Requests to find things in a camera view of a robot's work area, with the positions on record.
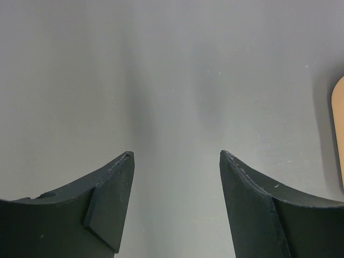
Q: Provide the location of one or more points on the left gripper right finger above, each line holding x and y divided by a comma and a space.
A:
270, 219

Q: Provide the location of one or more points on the orange tray yellow gummies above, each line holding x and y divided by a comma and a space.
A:
337, 104

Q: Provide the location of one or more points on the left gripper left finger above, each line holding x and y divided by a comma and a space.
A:
84, 218

